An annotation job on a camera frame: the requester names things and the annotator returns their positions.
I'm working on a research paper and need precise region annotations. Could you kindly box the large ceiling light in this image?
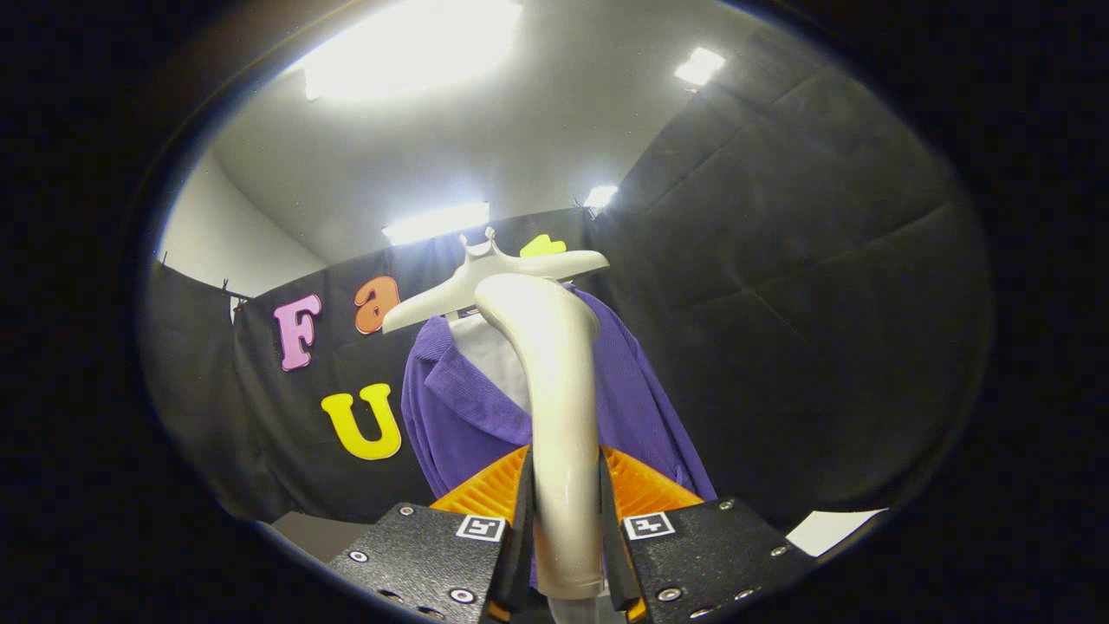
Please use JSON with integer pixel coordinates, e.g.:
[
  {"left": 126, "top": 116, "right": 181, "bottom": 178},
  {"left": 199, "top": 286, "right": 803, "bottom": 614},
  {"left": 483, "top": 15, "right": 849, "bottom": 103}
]
[{"left": 302, "top": 0, "right": 527, "bottom": 102}]

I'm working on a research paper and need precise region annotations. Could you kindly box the white flat board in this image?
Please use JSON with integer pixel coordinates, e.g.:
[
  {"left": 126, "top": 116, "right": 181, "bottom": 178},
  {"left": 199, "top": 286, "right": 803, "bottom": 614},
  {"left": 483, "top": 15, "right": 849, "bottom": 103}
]
[{"left": 783, "top": 509, "right": 890, "bottom": 558}]

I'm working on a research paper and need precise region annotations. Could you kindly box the black backdrop cloth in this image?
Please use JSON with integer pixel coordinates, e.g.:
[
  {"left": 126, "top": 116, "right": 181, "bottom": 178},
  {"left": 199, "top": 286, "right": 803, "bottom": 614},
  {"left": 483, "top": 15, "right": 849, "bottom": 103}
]
[{"left": 141, "top": 24, "right": 995, "bottom": 531}]

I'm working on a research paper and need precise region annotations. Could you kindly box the white garment steamer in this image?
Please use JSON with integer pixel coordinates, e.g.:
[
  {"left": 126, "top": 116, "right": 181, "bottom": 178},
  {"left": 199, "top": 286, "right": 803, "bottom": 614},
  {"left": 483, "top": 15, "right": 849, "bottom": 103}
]
[{"left": 474, "top": 272, "right": 608, "bottom": 624}]

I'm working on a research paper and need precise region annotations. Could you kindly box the grey cabinet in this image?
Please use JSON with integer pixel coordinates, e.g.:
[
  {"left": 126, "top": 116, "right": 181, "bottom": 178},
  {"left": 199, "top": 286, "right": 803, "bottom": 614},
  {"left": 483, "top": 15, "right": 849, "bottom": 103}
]
[{"left": 269, "top": 510, "right": 371, "bottom": 565}]

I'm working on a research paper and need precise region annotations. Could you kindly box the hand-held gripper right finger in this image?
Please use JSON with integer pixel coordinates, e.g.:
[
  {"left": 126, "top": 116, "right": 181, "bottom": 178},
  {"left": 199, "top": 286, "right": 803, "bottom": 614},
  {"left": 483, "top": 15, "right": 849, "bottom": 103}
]
[{"left": 601, "top": 439, "right": 820, "bottom": 622}]

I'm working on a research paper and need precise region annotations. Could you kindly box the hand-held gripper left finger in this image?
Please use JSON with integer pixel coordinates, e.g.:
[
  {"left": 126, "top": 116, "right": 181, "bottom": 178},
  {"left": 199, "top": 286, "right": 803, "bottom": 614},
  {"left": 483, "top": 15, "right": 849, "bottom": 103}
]
[{"left": 324, "top": 439, "right": 539, "bottom": 624}]

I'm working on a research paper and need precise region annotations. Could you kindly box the purple corduroy jacket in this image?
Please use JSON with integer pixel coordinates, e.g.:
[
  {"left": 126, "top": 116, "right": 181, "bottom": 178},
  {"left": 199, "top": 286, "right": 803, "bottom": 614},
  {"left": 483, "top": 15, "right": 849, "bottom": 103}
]
[{"left": 400, "top": 285, "right": 719, "bottom": 505}]

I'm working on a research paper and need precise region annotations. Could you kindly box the white clothes hanger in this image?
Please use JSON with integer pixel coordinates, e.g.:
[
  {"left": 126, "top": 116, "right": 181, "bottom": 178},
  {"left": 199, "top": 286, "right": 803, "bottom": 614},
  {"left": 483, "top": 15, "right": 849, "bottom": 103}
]
[{"left": 381, "top": 226, "right": 612, "bottom": 335}]

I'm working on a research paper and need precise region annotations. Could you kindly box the white mannequin torso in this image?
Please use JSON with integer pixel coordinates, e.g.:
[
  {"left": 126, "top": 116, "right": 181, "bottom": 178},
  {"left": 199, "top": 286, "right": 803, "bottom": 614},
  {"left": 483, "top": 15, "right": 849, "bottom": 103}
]
[{"left": 448, "top": 311, "right": 532, "bottom": 414}]

